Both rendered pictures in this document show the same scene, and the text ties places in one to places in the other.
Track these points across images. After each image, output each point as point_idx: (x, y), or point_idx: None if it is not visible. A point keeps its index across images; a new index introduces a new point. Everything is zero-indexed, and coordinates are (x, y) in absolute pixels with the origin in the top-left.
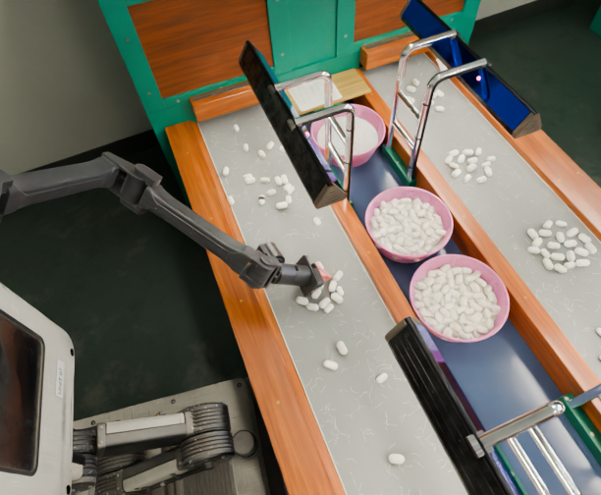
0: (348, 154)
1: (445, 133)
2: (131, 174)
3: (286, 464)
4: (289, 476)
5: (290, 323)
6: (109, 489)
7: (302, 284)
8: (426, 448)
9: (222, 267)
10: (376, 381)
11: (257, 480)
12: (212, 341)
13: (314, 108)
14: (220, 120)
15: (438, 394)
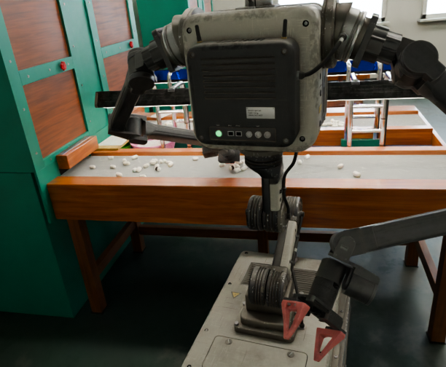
0: (186, 116)
1: (192, 127)
2: (133, 116)
3: (321, 186)
4: (328, 186)
5: (245, 177)
6: (280, 276)
7: (234, 154)
8: (340, 162)
9: (186, 183)
10: (299, 164)
11: (313, 261)
12: (169, 342)
13: (125, 142)
14: (75, 171)
15: (331, 86)
